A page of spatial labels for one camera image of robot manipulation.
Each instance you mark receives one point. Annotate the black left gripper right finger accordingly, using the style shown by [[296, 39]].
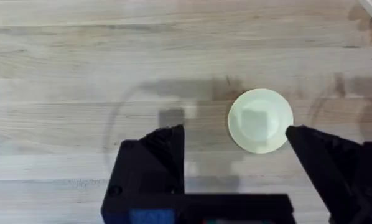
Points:
[[332, 168]]

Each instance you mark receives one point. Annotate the small pale green plate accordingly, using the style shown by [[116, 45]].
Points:
[[260, 120]]

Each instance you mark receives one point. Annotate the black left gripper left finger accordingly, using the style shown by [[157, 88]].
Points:
[[155, 165]]

